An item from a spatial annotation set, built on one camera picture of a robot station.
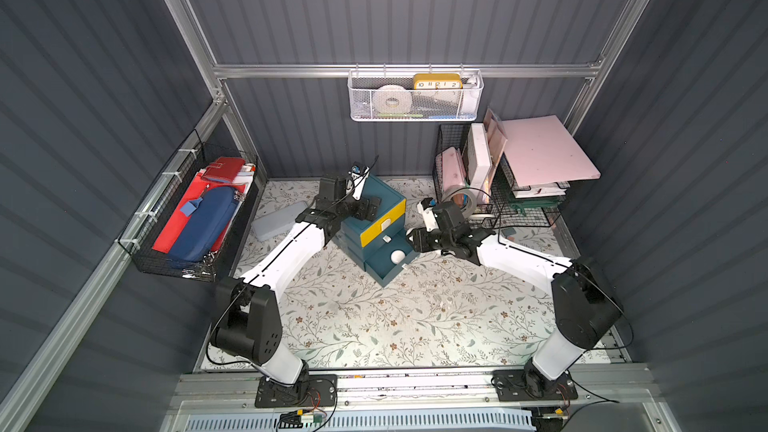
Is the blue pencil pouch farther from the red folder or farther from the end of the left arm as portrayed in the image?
the end of the left arm

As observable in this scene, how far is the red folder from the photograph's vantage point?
689mm

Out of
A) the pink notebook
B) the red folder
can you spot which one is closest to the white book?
the pink notebook

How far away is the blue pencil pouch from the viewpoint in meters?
0.65

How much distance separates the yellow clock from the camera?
2.90ft
